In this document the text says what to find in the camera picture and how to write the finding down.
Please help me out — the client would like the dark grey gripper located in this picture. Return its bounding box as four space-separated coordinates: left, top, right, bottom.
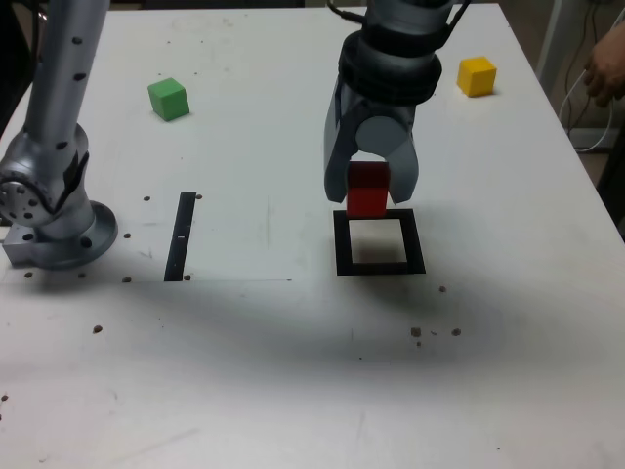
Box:
321 79 422 206

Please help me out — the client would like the red cube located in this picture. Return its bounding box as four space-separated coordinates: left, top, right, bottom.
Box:
346 162 392 220

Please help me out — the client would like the yellow cube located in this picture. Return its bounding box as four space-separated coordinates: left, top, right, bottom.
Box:
456 56 498 98

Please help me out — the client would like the green cube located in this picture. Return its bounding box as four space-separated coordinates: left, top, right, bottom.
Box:
147 77 190 122

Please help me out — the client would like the black tape square outline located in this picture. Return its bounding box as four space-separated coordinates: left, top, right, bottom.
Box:
332 208 427 277

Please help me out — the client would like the person's hand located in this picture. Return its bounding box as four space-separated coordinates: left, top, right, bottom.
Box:
583 21 625 107

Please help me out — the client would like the black tape strip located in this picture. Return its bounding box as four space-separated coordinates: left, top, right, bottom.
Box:
163 192 197 283

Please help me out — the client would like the white power strip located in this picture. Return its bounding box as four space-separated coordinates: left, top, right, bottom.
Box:
568 127 615 153

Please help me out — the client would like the black chair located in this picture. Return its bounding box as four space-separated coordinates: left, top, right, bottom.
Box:
0 0 50 133

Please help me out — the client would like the white cable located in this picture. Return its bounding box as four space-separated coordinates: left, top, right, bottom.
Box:
559 0 625 152

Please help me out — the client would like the white metal post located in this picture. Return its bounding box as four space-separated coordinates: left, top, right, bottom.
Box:
536 0 577 97

